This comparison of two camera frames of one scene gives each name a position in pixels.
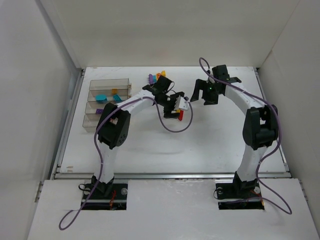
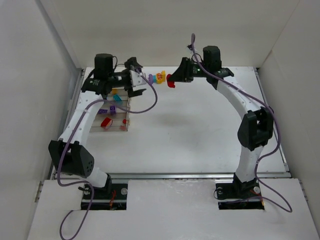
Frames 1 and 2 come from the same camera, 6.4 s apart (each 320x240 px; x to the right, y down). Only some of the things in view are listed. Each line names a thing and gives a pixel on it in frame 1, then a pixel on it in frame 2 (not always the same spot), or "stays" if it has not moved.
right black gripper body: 207,90 to 185,70
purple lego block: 150,78 stays
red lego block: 181,115 to 170,84
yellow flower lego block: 163,73 stays
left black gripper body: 169,104 to 128,80
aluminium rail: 170,176 stays
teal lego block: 117,98 stays
